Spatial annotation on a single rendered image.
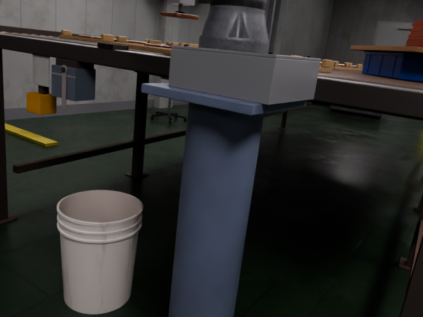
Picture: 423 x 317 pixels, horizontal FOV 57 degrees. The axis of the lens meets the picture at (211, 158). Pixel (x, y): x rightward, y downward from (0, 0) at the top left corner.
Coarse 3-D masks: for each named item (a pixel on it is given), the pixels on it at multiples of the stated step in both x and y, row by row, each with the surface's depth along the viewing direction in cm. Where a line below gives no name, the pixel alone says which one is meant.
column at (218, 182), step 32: (192, 96) 75; (192, 128) 83; (224, 128) 80; (256, 128) 83; (192, 160) 84; (224, 160) 82; (256, 160) 88; (192, 192) 86; (224, 192) 84; (192, 224) 87; (224, 224) 86; (192, 256) 89; (224, 256) 88; (192, 288) 91; (224, 288) 91
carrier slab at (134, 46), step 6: (102, 42) 152; (108, 42) 150; (114, 42) 151; (132, 48) 144; (138, 48) 142; (144, 48) 141; (150, 48) 139; (156, 48) 138; (162, 48) 136; (168, 48) 149
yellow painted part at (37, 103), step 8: (40, 88) 159; (48, 88) 160; (32, 96) 157; (40, 96) 155; (48, 96) 158; (32, 104) 158; (40, 104) 156; (48, 104) 159; (56, 104) 162; (32, 112) 159; (40, 112) 156; (48, 112) 160; (56, 112) 163
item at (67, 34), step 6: (66, 30) 202; (60, 36) 200; (66, 36) 198; (72, 36) 196; (78, 36) 203; (84, 36) 197; (90, 36) 195; (96, 36) 216; (120, 36) 183; (96, 42) 188; (120, 42) 183; (126, 42) 187; (132, 42) 204; (138, 42) 204; (144, 42) 212
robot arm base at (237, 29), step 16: (224, 0) 76; (240, 0) 75; (208, 16) 80; (224, 16) 76; (240, 16) 76; (256, 16) 77; (208, 32) 78; (224, 32) 76; (240, 32) 77; (256, 32) 77; (224, 48) 76; (240, 48) 76; (256, 48) 77
